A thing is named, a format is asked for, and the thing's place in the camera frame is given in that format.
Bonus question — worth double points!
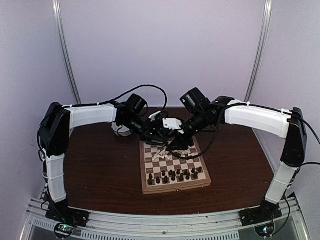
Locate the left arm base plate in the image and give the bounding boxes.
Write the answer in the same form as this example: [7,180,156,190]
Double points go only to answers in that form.
[45,208,90,227]

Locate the aluminium frame post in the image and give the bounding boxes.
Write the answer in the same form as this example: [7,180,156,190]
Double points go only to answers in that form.
[52,0,82,105]
[244,0,273,102]

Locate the aluminium frame post left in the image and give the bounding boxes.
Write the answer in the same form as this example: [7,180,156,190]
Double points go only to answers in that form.
[52,0,82,105]

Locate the dark chess piece corner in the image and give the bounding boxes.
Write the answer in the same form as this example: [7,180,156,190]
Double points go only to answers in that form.
[148,173,153,185]

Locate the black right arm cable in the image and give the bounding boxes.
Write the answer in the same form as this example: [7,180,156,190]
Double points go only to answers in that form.
[164,109,320,166]

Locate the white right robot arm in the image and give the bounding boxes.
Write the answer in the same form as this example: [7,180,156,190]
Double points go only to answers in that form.
[170,87,308,221]

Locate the aluminium front rail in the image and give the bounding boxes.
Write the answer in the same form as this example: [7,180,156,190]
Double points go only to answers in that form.
[17,197,311,240]

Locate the white scalloped bowl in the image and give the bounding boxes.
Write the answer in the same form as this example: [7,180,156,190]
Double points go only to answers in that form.
[111,122,135,138]

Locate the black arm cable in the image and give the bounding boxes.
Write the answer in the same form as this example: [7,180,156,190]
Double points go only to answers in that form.
[36,84,168,161]
[164,109,320,166]

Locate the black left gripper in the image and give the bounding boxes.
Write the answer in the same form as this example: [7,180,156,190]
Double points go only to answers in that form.
[120,114,168,146]

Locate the dark chess pawn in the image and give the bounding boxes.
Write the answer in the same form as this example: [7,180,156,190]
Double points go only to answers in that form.
[192,171,198,180]

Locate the aluminium frame post right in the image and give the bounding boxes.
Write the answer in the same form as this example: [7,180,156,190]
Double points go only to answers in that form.
[244,0,273,102]

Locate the pile of white chess pieces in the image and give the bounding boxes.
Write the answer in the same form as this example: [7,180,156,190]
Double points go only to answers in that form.
[151,148,197,162]

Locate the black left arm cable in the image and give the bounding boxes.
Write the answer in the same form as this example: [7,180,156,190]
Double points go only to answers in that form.
[36,84,168,161]

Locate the wooden chess board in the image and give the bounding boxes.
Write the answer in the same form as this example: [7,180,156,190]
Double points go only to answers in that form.
[139,141,212,195]

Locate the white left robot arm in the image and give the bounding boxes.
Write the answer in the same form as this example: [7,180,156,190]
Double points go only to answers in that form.
[37,94,164,222]

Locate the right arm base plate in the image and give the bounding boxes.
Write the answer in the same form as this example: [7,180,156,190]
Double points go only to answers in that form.
[239,206,283,227]

